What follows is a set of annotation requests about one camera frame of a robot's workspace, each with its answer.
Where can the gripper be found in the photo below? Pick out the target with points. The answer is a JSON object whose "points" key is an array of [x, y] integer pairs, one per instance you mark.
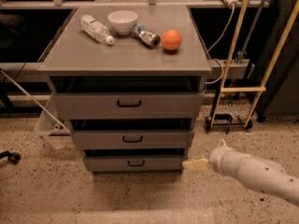
{"points": [[221, 161]]}

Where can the grey drawer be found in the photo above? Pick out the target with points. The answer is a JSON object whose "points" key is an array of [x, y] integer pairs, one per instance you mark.
{"points": [[133, 164], [131, 139], [128, 105]]}

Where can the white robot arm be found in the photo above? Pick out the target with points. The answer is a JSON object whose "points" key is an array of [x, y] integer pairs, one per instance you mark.
{"points": [[254, 173]]}

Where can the grey bottom drawer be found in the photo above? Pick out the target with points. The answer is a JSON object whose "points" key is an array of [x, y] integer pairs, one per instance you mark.
{"points": [[133, 164]]}

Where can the grey drawer cabinet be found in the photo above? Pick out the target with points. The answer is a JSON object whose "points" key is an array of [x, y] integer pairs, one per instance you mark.
{"points": [[78, 64]]}

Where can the grey top drawer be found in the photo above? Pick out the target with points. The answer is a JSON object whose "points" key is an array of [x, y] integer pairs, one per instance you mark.
{"points": [[128, 105]]}

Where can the black clamp on floor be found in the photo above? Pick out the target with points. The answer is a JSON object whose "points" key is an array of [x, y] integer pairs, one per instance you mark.
{"points": [[227, 121]]}

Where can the orange ball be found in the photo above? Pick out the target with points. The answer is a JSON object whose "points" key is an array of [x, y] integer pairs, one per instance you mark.
{"points": [[171, 40]]}

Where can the silver crushed can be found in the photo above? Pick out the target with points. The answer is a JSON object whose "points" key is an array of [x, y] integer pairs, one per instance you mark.
{"points": [[147, 36]]}

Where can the clear plastic bin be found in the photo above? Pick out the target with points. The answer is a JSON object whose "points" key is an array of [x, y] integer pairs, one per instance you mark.
{"points": [[53, 132]]}

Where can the white ceramic bowl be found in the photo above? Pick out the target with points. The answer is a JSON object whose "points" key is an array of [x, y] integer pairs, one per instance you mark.
{"points": [[122, 21]]}

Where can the clear plastic water bottle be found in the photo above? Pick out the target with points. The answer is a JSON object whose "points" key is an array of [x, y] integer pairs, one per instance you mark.
{"points": [[97, 30]]}

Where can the black caster wheel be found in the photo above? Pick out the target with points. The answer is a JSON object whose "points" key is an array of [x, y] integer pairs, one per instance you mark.
{"points": [[13, 157]]}

